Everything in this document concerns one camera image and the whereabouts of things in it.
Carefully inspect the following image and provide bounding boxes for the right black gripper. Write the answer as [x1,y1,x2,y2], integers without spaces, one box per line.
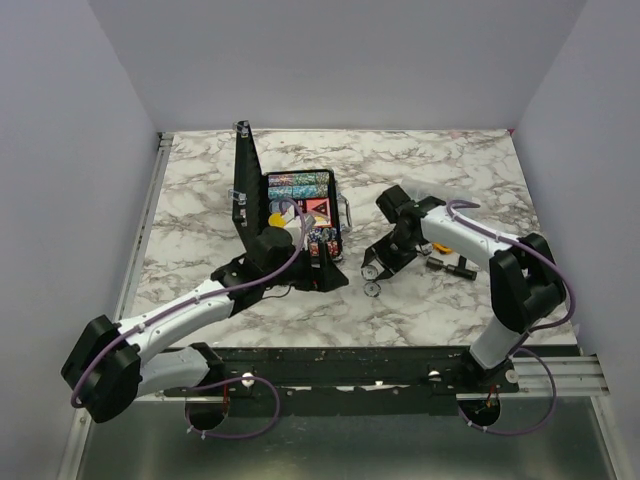
[364,229,419,280]

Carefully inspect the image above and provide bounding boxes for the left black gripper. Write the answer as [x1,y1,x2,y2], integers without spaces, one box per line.
[263,242,348,292]

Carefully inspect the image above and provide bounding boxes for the white poker chip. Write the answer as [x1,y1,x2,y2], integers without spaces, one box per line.
[363,282,381,298]
[361,265,378,281]

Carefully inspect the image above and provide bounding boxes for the red playing card deck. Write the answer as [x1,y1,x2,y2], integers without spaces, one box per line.
[305,198,333,228]

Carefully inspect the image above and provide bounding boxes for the black poker chip case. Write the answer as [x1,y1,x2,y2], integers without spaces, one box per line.
[228,120,352,262]

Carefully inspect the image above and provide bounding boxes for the red triangle card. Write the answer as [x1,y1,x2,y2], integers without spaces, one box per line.
[307,198,331,217]

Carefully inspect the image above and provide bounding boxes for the yellow round dealer chip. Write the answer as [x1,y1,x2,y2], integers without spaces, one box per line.
[268,213,288,228]

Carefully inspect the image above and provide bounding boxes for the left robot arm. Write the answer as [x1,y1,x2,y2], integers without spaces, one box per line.
[61,227,349,423]

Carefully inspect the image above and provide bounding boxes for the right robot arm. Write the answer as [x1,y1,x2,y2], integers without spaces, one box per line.
[361,185,568,392]

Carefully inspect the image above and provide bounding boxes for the grey metal cylinder part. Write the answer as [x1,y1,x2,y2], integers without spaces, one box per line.
[426,257,445,271]

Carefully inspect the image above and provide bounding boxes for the black pipe tee fitting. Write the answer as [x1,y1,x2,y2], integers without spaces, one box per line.
[446,256,477,281]

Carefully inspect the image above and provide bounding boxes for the clear plastic organizer box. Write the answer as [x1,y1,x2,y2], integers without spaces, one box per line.
[400,177,479,206]

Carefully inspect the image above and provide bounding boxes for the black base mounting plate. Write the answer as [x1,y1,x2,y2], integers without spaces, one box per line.
[165,346,519,417]

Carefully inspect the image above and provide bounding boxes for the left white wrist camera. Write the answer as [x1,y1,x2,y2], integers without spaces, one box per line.
[285,213,316,243]

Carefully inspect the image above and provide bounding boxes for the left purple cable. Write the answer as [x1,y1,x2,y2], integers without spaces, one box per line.
[69,198,309,440]

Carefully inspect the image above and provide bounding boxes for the aluminium rail frame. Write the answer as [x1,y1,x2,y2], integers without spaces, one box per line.
[77,132,611,401]

